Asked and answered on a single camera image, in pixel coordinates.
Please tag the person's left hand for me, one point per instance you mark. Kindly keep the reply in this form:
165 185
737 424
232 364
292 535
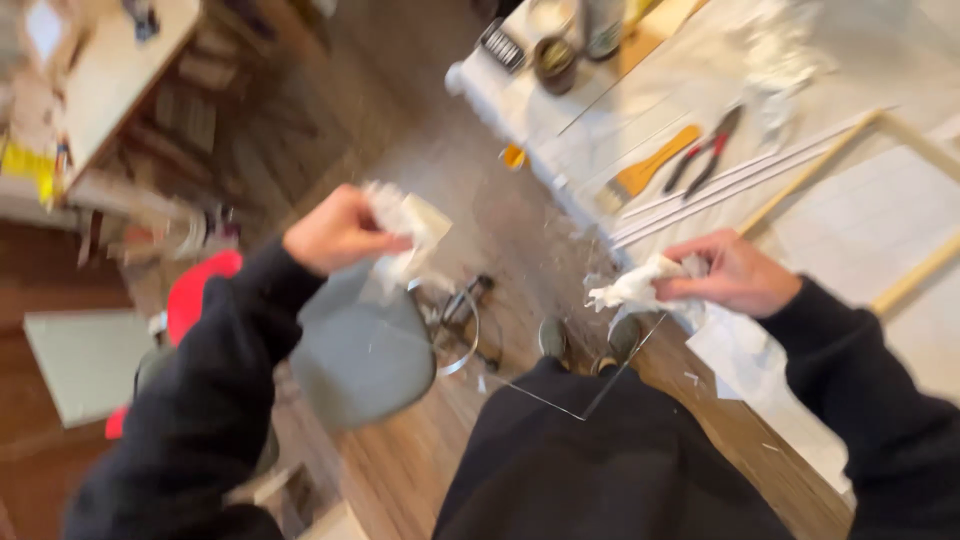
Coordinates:
334 229

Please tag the person's right hand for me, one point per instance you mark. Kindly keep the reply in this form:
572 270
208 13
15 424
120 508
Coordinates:
742 277

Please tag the white paper with tape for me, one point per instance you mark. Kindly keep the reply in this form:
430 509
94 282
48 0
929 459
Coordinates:
411 221

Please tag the white paper wad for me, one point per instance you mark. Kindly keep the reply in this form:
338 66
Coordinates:
634 289

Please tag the white paper sheet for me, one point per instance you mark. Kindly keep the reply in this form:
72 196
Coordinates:
739 360

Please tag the bundle of white strips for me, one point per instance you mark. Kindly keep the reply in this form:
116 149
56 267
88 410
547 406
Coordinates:
727 187

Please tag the red and black pliers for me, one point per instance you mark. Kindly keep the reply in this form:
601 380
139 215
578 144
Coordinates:
705 152

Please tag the grey round stool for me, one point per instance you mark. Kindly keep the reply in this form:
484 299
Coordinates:
360 360

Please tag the person's right shoe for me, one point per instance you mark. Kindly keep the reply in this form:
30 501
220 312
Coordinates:
621 341

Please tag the person's shoe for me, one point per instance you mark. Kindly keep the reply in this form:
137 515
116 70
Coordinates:
553 337
621 341

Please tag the red chair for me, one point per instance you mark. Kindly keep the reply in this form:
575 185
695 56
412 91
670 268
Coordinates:
196 289

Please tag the black metal tool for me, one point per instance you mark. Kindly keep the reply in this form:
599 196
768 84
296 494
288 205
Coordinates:
465 304

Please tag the small orange object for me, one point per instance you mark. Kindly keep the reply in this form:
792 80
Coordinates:
514 156

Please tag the clear glass pane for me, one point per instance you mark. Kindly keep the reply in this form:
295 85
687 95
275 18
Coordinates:
592 401

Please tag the person's left shoe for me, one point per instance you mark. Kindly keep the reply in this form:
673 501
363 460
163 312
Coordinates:
553 337

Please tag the crumpled clear plastic wrap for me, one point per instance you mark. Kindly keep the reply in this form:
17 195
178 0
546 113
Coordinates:
780 64

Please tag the person's black clothing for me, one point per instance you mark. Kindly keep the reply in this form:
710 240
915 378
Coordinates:
600 465

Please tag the black and white striped tool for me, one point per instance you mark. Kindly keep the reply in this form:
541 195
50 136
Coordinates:
502 46

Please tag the dark round open jar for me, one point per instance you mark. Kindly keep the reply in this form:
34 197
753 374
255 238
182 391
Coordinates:
556 66

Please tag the cluttered light wooden desk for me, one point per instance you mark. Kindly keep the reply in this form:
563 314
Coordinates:
97 82

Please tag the tall dark can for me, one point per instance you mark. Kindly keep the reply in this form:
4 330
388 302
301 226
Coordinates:
604 28

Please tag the pale green board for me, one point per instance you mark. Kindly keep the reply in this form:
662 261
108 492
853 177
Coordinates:
82 367

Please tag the light wooden frame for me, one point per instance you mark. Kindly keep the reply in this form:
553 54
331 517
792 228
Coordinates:
900 202

